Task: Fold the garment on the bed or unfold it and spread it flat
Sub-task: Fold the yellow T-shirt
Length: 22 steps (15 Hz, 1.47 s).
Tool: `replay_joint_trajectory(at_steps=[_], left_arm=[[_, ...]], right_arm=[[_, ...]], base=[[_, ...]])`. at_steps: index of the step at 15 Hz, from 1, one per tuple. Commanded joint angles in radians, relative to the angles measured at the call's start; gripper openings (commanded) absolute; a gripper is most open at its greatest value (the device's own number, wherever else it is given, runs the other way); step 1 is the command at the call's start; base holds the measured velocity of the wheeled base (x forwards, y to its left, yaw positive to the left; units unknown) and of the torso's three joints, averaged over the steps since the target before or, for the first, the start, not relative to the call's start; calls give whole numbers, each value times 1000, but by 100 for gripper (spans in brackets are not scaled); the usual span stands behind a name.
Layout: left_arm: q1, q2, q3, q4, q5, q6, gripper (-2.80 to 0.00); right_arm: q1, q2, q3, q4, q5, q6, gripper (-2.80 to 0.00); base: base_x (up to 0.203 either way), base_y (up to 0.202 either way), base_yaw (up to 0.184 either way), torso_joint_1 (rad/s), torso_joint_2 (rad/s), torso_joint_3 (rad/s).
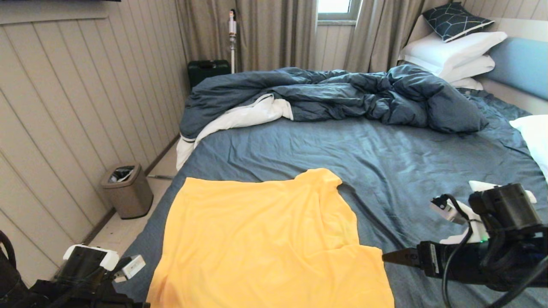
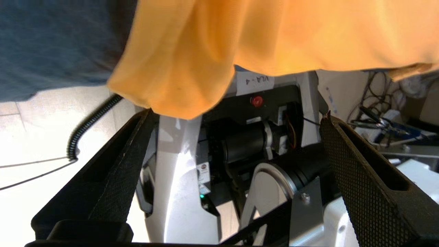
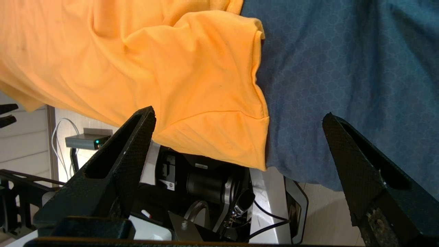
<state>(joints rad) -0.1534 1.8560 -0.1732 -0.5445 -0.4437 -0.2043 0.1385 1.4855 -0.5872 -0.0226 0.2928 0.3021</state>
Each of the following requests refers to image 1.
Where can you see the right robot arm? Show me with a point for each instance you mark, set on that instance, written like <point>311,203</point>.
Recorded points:
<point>505,209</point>

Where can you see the crumpled dark blue duvet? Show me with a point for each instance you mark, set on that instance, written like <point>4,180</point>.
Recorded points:
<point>342,92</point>

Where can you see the long white remote control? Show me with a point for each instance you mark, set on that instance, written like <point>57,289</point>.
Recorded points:
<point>479,185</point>

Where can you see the window with grey frame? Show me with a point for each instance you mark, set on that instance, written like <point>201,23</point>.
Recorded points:
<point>334,6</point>

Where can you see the large white pillow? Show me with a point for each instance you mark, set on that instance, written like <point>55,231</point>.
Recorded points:
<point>449,49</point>

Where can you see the white duvet lining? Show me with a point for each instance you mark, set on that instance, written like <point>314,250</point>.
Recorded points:
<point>239,118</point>

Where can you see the yellow t-shirt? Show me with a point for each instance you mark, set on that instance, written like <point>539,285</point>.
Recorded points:
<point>257,239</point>

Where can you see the thin metal rod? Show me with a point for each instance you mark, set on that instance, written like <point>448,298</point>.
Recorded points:
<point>160,176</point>

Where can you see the small white pillow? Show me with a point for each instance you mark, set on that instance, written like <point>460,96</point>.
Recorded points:
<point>467,84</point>

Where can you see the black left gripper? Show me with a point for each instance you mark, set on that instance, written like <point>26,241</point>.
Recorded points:
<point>115,301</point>

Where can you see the dark geometric pattern cushion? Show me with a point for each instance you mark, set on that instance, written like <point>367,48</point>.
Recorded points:
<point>456,21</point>

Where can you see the beige headboard frame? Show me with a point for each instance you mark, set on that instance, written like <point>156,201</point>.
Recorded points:
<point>522,28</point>

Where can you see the narrow beige curtain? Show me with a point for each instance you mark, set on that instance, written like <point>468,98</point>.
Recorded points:
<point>376,34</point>

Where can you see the white stick vacuum cleaner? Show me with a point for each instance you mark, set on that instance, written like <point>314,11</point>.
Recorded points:
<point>233,37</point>

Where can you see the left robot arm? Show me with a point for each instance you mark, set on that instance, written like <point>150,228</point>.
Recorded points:
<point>83,265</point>

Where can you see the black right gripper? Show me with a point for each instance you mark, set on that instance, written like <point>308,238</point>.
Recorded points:
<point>462,261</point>

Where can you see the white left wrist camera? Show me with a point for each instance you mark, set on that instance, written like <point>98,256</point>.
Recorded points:
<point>130,267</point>

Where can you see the light blue headboard pad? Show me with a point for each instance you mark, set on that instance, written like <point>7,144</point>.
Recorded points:
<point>522,66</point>

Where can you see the brown metal trash bin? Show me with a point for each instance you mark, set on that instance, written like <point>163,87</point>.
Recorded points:
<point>128,196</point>

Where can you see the dark blue bed sheet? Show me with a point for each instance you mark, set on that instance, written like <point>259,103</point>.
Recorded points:
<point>299,145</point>

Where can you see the flat white pillow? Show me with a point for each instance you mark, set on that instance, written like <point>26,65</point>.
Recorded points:
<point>471,68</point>

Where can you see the dark green hard case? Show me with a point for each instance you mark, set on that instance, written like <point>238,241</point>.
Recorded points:
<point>207,71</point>

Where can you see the wide beige curtain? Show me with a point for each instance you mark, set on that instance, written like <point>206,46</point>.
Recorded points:
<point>274,34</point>

